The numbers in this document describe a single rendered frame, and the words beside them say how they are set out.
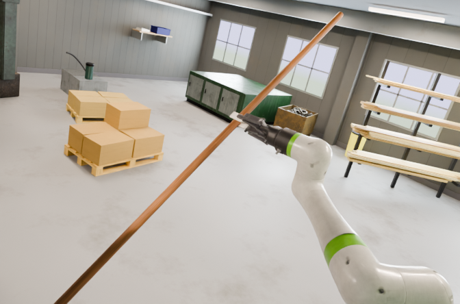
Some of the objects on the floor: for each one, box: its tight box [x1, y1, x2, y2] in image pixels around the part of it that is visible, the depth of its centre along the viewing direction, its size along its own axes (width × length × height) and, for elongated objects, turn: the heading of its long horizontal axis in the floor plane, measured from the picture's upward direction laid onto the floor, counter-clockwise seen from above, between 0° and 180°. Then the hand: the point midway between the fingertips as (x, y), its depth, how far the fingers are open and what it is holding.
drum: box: [345, 130, 366, 157], centre depth 801 cm, size 37×37×61 cm
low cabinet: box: [185, 71, 292, 127], centre depth 943 cm, size 212×194×84 cm
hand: (239, 120), depth 137 cm, fingers closed on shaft, 3 cm apart
